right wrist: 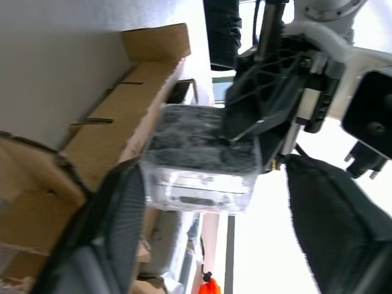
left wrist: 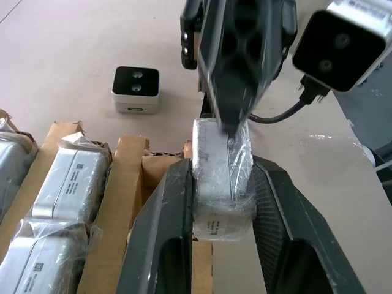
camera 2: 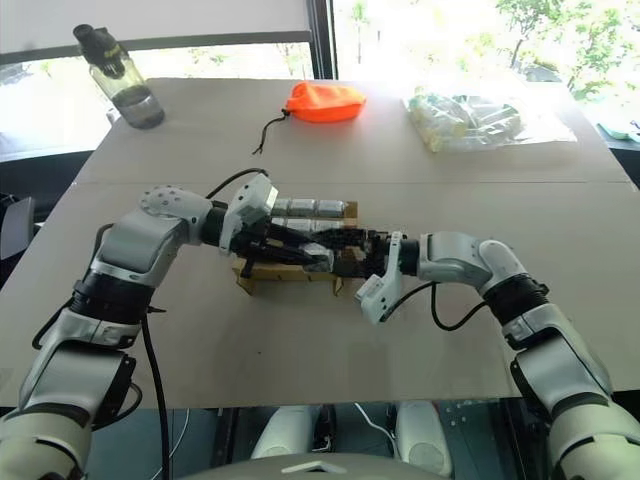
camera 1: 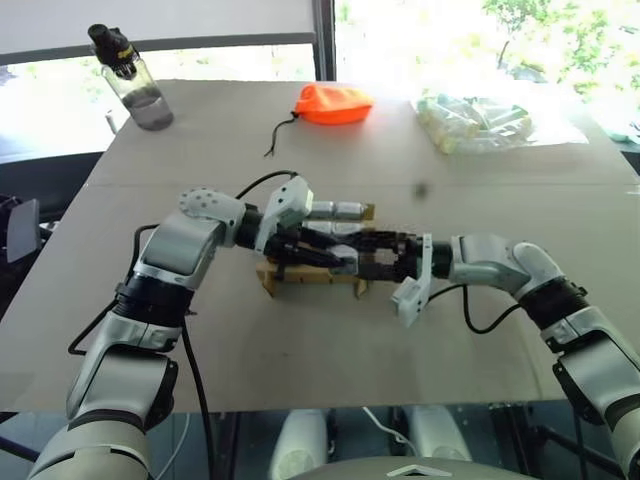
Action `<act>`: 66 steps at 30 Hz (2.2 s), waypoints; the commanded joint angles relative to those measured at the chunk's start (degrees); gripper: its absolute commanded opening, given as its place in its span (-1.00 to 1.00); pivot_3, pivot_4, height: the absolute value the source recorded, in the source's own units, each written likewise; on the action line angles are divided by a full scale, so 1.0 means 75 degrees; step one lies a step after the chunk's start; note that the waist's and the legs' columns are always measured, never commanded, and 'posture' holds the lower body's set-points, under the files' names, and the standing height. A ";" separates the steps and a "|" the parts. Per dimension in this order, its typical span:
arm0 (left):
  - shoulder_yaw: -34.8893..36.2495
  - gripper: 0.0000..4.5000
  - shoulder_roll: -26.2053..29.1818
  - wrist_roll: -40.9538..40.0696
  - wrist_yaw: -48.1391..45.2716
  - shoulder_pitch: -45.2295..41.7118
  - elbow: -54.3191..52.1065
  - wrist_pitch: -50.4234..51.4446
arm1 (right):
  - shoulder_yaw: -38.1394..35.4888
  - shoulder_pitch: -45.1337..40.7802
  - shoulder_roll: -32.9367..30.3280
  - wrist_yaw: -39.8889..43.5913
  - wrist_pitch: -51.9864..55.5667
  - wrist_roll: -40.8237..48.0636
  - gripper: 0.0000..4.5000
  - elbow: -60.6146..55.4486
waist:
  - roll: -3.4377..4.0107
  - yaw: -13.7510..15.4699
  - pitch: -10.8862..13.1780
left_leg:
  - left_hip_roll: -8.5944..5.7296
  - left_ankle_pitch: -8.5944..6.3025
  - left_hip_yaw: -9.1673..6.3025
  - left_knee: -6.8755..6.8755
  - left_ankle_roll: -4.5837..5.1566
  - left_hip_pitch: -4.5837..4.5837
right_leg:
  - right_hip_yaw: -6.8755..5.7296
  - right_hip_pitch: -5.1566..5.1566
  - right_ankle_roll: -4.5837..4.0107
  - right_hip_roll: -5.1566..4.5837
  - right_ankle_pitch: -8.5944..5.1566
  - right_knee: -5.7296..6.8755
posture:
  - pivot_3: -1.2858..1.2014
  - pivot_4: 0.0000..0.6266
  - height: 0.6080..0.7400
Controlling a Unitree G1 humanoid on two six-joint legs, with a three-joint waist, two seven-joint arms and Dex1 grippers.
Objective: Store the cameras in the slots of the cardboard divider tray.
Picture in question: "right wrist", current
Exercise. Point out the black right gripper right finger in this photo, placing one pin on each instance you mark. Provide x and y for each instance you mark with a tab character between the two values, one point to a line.
333	220

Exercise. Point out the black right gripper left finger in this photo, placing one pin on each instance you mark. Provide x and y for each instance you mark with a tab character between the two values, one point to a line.
101	232

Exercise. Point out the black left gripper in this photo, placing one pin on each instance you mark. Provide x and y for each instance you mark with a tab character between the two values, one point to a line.
324	98

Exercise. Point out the black camera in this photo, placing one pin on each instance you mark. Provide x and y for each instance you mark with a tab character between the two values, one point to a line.
199	144

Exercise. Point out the brown cardboard divider tray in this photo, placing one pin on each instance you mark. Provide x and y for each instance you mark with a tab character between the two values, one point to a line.
101	122

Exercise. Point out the dark hanging cloth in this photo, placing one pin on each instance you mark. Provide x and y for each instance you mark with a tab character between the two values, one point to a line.
222	30

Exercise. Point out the black box-shaped device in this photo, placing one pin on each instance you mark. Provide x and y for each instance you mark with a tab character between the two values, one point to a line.
367	107

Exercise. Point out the orange fabric object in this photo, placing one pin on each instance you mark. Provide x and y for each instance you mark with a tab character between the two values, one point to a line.
210	286

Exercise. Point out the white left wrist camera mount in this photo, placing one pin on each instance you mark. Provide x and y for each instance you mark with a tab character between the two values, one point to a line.
324	35

